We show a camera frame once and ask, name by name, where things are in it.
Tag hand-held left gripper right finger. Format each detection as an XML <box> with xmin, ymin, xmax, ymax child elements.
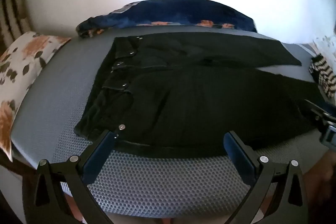
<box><xmin>223</xmin><ymin>131</ymin><xmax>311</xmax><ymax>224</ymax></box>

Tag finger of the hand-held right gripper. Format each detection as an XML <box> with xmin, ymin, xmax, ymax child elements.
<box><xmin>303</xmin><ymin>99</ymin><xmax>336</xmax><ymax>126</ymax></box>
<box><xmin>318</xmin><ymin>123</ymin><xmax>336</xmax><ymax>149</ymax></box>

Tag grey mesh mattress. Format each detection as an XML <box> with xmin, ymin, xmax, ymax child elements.
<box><xmin>10</xmin><ymin>26</ymin><xmax>336</xmax><ymax>224</ymax></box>

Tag black white striped cloth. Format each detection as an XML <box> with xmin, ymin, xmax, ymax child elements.
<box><xmin>308</xmin><ymin>54</ymin><xmax>336</xmax><ymax>98</ymax></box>

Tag black pants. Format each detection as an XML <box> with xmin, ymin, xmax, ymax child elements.
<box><xmin>74</xmin><ymin>32</ymin><xmax>326</xmax><ymax>154</ymax></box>

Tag dark blue floral blanket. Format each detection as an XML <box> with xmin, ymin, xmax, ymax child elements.
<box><xmin>76</xmin><ymin>0</ymin><xmax>258</xmax><ymax>38</ymax></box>

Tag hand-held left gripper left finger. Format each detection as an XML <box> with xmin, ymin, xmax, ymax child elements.
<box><xmin>22</xmin><ymin>130</ymin><xmax>119</xmax><ymax>224</ymax></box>

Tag slatted bed frame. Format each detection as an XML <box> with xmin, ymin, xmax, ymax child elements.
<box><xmin>0</xmin><ymin>0</ymin><xmax>30</xmax><ymax>50</ymax></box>

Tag white speckled pillow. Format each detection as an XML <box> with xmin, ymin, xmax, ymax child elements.
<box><xmin>312</xmin><ymin>34</ymin><xmax>336</xmax><ymax>63</ymax></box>

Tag white orange floral pillow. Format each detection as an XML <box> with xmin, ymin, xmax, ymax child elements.
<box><xmin>0</xmin><ymin>31</ymin><xmax>72</xmax><ymax>162</ymax></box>

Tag person's right forearm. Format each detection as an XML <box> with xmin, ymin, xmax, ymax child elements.
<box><xmin>306</xmin><ymin>151</ymin><xmax>336</xmax><ymax>216</ymax></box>

